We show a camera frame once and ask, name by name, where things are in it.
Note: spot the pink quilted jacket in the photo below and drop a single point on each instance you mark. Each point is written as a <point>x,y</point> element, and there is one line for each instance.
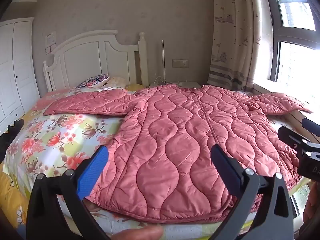
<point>175,135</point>

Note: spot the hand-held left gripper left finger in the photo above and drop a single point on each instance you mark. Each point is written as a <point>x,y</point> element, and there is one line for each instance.
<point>93,172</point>

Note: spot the dark cloth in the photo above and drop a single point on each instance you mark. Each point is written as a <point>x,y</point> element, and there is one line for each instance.
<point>10,132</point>

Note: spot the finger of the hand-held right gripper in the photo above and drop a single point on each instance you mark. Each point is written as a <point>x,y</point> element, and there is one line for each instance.
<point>290,137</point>
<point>311,124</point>

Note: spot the dark framed window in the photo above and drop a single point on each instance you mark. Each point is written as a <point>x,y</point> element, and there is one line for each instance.
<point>295,62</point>

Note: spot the beige wall socket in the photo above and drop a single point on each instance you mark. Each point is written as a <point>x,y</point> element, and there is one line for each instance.
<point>180,63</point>

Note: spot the person's right forearm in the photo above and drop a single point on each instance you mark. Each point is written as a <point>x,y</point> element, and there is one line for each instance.
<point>312,207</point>

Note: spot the white nightstand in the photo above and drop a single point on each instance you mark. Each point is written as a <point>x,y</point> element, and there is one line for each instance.
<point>160,85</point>

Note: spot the beige pillow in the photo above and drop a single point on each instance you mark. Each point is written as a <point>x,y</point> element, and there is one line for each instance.
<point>118,81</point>

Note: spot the white wall paper sheet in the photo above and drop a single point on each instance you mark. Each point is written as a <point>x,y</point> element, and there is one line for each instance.
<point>50,38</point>

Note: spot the floral bed sheet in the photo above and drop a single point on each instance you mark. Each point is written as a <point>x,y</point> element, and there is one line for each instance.
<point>50,135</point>

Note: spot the mandala patterned pillow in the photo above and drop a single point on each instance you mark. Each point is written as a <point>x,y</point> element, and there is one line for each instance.
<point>93,82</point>

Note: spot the white wooden headboard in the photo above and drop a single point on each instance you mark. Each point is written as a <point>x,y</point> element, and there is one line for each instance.
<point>82,62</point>

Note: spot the ship printed curtain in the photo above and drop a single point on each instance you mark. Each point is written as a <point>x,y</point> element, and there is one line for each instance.
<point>232,30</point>

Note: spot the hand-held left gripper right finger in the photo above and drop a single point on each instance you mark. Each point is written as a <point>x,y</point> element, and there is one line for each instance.
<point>226,166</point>

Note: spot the person's left hand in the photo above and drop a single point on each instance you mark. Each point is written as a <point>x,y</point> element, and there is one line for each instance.
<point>140,233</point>

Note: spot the white wardrobe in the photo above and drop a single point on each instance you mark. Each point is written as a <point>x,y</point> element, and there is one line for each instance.
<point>15,67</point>

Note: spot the beige windowsill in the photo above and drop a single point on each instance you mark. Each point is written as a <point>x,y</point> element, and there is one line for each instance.
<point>297,117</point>

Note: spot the yellow pillow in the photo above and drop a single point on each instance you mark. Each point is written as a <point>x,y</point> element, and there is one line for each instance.
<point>135,87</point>

